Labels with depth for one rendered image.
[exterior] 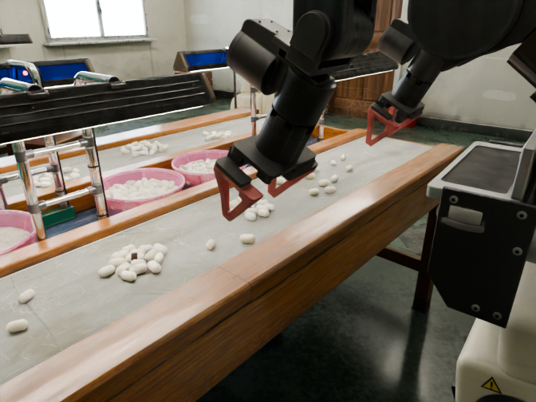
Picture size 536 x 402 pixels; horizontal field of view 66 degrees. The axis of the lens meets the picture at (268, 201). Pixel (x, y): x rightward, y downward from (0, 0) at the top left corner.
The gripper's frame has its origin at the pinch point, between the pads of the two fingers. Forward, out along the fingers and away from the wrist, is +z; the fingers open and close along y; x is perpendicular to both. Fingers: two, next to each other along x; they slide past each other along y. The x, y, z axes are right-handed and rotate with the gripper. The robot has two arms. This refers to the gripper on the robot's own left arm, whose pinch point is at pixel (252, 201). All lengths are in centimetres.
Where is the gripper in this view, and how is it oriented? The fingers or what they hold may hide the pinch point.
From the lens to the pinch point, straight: 56.7
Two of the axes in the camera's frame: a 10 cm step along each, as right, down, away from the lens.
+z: -3.6, 7.1, 6.1
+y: -6.0, 3.2, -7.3
